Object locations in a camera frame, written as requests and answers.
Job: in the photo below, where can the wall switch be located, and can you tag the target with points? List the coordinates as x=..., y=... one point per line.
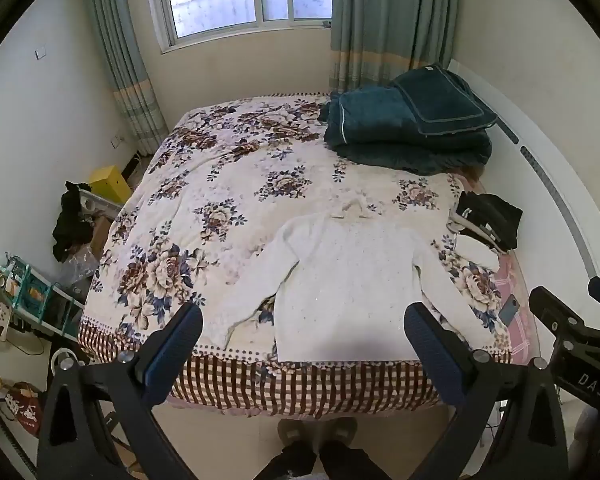
x=40, y=52

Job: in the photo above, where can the black garment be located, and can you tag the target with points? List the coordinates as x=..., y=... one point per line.
x=70, y=225

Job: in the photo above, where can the teal storage cart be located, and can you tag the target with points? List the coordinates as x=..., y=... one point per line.
x=35, y=300

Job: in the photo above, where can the white knit sweater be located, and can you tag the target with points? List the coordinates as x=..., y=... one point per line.
x=350, y=280

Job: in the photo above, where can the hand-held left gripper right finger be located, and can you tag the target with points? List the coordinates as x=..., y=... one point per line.
x=430, y=350

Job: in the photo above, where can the person's shoe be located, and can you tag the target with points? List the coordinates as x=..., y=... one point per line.
x=292, y=432
x=341, y=430

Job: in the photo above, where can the person's left shoe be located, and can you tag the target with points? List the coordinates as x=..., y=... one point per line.
x=292, y=432

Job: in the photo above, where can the red bag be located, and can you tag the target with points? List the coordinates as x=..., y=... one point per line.
x=22, y=410

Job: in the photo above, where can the wall outlet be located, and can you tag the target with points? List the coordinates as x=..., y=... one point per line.
x=117, y=141

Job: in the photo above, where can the person's right shoe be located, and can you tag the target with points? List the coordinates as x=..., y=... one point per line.
x=341, y=430

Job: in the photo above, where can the yellow box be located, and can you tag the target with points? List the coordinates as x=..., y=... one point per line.
x=110, y=182

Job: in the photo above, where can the teal folded quilt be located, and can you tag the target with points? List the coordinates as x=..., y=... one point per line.
x=380, y=130

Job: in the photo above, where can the smartphone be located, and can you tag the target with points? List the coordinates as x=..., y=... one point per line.
x=509, y=309

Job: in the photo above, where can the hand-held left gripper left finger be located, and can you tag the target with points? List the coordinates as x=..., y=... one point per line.
x=172, y=350

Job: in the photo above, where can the teal pillow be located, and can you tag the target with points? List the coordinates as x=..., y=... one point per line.
x=445, y=100

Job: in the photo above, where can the white curved headboard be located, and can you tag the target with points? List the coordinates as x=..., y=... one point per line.
x=555, y=160

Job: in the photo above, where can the clear plastic bag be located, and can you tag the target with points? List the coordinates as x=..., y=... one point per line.
x=77, y=275

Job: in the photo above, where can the black and white clothes pile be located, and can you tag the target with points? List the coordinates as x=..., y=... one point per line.
x=495, y=215

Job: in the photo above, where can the white folded cloth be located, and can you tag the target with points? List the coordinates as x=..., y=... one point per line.
x=475, y=252

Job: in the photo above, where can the grey-green curtain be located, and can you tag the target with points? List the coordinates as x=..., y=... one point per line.
x=125, y=60
x=385, y=20

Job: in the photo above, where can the pink bed sheet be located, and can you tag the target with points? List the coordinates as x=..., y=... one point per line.
x=522, y=330

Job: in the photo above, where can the floral blanket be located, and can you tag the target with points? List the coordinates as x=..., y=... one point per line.
x=230, y=175

